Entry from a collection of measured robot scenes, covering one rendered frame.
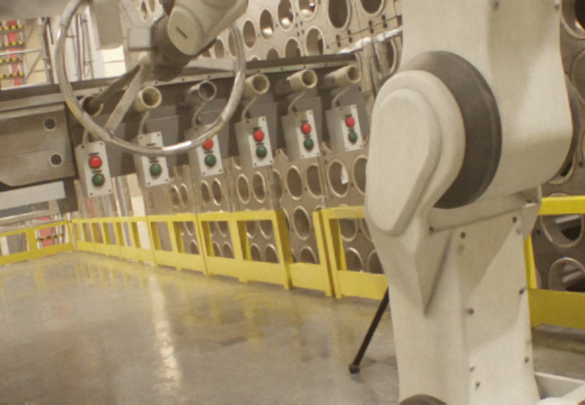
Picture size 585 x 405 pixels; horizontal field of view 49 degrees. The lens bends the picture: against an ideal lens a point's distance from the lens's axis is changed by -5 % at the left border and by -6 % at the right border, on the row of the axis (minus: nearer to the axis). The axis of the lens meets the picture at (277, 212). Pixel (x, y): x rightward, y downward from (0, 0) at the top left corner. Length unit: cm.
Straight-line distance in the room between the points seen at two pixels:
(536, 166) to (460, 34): 14
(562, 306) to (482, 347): 135
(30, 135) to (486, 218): 156
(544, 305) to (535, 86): 150
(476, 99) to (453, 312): 21
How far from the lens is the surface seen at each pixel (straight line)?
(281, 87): 223
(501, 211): 70
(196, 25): 100
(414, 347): 73
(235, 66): 138
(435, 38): 63
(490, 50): 59
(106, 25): 222
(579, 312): 200
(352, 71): 227
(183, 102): 209
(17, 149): 202
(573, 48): 290
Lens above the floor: 62
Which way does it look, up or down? 4 degrees down
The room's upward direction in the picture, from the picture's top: 10 degrees counter-clockwise
